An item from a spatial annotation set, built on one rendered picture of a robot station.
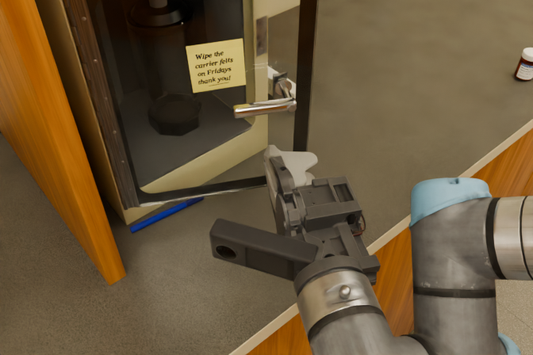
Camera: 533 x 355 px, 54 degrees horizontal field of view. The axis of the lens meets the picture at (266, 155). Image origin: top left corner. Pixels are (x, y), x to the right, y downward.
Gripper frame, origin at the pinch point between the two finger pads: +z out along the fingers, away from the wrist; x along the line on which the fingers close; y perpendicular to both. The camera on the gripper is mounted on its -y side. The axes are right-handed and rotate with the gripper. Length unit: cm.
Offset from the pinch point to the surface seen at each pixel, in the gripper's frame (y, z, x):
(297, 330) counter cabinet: 5.5, -1.9, -44.2
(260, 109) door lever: 1.1, 8.8, 0.3
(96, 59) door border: -19.2, 13.7, 8.2
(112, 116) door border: -19.1, 13.7, -1.3
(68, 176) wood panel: -24.5, 3.0, -1.4
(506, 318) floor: 91, 24, -120
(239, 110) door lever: -1.7, 8.9, 0.5
